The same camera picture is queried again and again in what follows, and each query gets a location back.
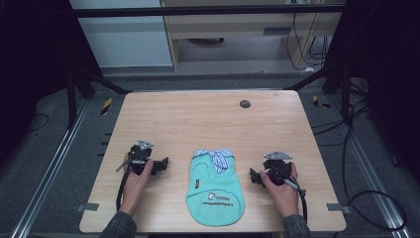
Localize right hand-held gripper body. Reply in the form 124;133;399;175
262;150;295;186

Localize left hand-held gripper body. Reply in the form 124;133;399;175
126;138;157;177

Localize person's left hand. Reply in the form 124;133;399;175
118;158;155;218

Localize person's right hand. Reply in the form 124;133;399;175
259;162;300;219

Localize teal pet shirt striped collar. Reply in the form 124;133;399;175
184;148;247;228

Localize yellow black striped tape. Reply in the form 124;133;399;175
311;94;331;110
100;97;114;117

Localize black metal stand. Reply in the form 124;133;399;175
63;65;133;131
283;62;356;127

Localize white cabinet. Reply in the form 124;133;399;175
68;0;174;69

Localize light wooden desk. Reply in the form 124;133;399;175
159;0;345;71

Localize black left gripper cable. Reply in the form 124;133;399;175
115;158;134;212

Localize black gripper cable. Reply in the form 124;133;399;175
115;158;134;212
270;166;309;226

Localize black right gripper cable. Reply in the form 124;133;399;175
270;166;309;226

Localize grey metal table bracket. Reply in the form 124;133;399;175
75;201;100;213
326;202;352;215

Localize aluminium floor rail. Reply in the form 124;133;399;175
325;95;414;238
9;98;91;238

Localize thin black floor cable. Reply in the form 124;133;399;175
25;112;51;134

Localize black floor cable loop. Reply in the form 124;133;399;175
341;98;408;232

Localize black hanging desk cables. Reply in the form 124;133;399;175
284;13;333;72

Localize black horizontal frame bar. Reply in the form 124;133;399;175
67;4;351;19

